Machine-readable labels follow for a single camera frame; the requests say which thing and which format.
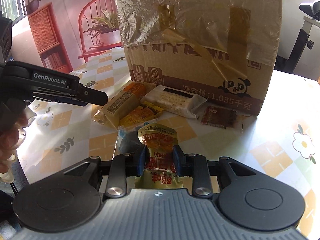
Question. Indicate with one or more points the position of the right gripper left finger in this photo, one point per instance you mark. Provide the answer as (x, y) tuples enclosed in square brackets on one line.
[(123, 166)]

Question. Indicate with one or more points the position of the printed room backdrop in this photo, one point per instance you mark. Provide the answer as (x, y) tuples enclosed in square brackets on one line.
[(66, 13)]

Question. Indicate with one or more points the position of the orange bread packet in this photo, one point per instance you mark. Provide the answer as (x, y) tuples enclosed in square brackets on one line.
[(125, 101)]

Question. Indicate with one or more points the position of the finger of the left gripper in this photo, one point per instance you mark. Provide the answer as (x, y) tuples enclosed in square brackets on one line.
[(92, 96)]

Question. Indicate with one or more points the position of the black exercise bike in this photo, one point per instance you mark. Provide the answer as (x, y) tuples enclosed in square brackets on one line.
[(310, 20)]

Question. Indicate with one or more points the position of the red small snack packet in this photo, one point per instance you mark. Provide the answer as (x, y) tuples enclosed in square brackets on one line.
[(220, 117)]

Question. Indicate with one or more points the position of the dark prune packet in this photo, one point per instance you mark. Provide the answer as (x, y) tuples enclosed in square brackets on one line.
[(127, 140)]

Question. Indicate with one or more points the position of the cardboard box with plastic liner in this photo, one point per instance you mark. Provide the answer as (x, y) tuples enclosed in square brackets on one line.
[(223, 50)]

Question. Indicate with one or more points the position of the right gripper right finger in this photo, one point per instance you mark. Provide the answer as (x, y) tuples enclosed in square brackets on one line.
[(194, 166)]

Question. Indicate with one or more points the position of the white cracker packet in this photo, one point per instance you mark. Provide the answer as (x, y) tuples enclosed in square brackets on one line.
[(175, 101)]

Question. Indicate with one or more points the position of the checkered floral tablecloth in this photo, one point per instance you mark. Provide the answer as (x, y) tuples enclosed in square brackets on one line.
[(282, 142)]

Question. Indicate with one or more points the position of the yellow snack pouch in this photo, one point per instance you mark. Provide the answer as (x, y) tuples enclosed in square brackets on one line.
[(160, 171)]

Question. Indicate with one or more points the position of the yellow candy packet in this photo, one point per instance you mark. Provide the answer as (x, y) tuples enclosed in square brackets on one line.
[(144, 112)]

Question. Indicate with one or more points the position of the person's left hand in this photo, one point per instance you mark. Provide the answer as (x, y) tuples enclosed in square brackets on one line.
[(15, 117)]

